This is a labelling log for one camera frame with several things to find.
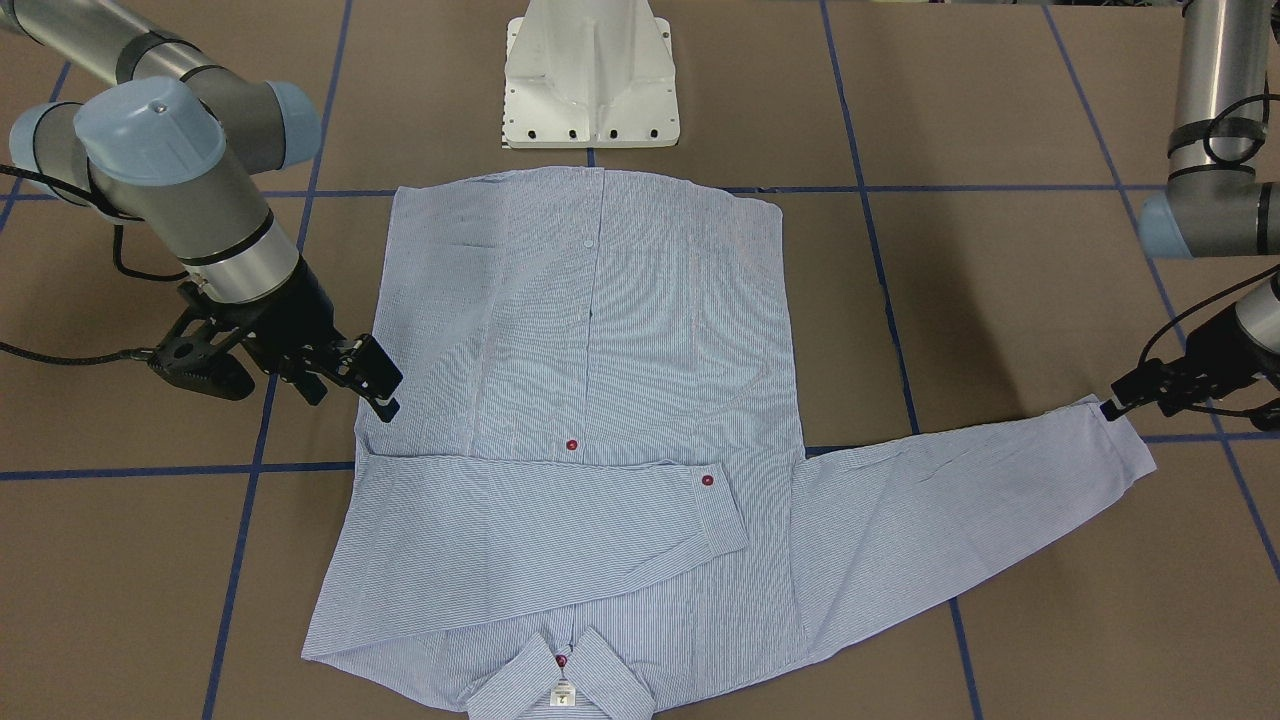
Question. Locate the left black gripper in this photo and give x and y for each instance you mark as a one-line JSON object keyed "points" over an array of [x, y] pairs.
{"points": [[1213, 352]]}

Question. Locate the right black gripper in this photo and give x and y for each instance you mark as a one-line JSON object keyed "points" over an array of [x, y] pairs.
{"points": [[296, 317]]}

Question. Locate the light blue striped shirt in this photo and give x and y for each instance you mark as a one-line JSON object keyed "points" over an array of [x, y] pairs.
{"points": [[594, 501]]}

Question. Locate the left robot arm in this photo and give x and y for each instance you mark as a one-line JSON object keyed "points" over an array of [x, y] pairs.
{"points": [[1214, 206]]}

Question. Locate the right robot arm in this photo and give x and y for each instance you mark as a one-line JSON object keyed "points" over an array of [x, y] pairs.
{"points": [[174, 142]]}

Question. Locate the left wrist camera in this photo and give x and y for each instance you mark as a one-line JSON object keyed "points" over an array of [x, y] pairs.
{"points": [[1265, 417]]}

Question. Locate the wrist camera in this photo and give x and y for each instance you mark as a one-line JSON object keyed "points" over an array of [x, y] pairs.
{"points": [[1265, 417], [197, 352]]}

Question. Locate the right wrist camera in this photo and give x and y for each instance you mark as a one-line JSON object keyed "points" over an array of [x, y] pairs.
{"points": [[197, 352]]}

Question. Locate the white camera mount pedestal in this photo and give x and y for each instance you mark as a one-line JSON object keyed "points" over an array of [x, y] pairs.
{"points": [[590, 75]]}

